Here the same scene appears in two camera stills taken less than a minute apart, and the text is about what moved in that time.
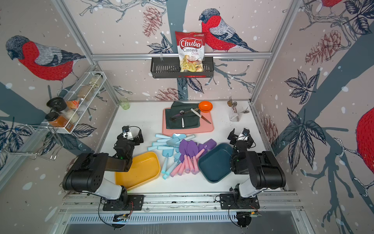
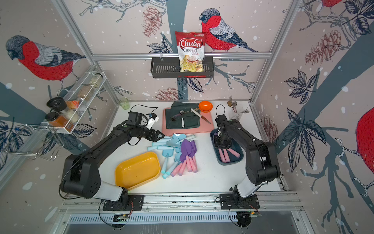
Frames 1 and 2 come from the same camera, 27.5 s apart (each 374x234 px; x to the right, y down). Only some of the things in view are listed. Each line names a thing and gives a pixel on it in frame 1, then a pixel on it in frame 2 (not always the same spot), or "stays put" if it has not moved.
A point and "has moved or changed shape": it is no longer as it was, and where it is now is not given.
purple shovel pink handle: [209, 144] to [221, 153]
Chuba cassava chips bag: [191, 48] stays put
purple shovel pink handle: [193, 150] has moved or changed shape
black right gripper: [234, 138] to [228, 144]
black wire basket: [170, 68] stays put
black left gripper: [137, 142] to [151, 137]
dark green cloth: [180, 115] stays put
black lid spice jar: [57, 104] stays put
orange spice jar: [55, 120] stays put
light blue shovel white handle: [182, 136] stays put
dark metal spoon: [175, 118] stays put
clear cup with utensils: [234, 115] stays put
